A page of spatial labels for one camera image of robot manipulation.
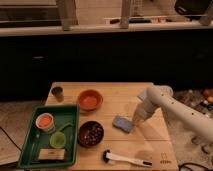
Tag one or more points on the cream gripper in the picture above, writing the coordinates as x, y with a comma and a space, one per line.
140, 115

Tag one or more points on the blue sponge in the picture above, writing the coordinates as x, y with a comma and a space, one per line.
123, 124

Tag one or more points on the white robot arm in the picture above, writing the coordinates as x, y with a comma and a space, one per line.
156, 96

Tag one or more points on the red bowl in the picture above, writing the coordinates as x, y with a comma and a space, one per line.
89, 100

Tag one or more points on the dark brown bowl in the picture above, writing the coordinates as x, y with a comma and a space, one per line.
90, 134

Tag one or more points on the tan sponge block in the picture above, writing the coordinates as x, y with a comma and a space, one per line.
51, 154

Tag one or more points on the grey triangular cloth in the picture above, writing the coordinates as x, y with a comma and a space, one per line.
142, 96

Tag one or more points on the small dark cup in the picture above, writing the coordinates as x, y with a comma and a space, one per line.
57, 92

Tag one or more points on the green measuring scoop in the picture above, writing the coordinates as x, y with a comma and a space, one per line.
58, 139

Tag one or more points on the green plastic tray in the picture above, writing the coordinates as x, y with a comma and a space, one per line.
36, 139

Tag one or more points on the orange filled white cup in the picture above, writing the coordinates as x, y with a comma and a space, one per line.
45, 122

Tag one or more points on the white handled dish brush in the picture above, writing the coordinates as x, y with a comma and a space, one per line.
108, 155

